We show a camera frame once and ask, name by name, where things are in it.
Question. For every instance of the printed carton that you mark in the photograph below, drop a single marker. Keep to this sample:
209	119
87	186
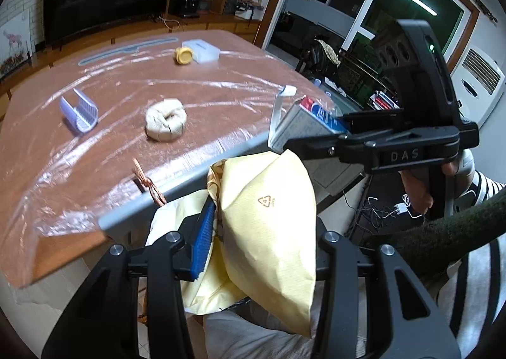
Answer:
300	121

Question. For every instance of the blue and white leaflet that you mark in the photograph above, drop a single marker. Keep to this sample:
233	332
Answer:
85	114

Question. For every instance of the grey-blue strip on cover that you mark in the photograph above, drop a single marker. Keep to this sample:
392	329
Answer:
118	51

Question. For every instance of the person's right forearm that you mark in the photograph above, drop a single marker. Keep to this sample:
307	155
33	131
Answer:
435	232

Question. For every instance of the striped shirt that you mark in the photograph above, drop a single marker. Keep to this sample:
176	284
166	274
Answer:
474	303

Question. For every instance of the dark chair with cushion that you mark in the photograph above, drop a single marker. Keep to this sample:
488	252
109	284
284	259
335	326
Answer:
322	54

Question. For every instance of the wooden wall cabinet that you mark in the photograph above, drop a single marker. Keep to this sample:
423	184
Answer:
213	22

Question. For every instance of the yellow plastic cap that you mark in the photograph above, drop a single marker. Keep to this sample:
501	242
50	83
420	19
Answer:
184	55

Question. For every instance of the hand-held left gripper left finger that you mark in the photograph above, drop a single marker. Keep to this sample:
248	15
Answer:
203	240

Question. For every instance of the person's right hand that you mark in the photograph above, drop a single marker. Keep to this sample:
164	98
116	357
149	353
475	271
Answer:
417	189

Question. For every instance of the giraffe picture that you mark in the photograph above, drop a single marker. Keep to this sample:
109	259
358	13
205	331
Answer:
16	38

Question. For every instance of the white plastic strip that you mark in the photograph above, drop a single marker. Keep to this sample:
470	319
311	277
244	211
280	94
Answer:
281	106

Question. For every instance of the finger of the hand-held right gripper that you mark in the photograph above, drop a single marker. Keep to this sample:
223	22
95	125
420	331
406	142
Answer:
375	120
328	147

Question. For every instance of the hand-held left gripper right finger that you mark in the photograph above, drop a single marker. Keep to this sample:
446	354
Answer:
340	260

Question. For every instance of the white air conditioner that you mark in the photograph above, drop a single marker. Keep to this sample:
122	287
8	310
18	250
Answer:
482	78

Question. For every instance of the framed flower painting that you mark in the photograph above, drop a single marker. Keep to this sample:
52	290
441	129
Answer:
12	66

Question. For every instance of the black coffee machine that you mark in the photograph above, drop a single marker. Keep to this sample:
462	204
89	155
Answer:
192	1

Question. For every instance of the grey trousers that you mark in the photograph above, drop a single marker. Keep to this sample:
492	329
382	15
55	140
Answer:
253	335

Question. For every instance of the white plastic box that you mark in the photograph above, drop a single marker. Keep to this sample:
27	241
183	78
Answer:
203	50

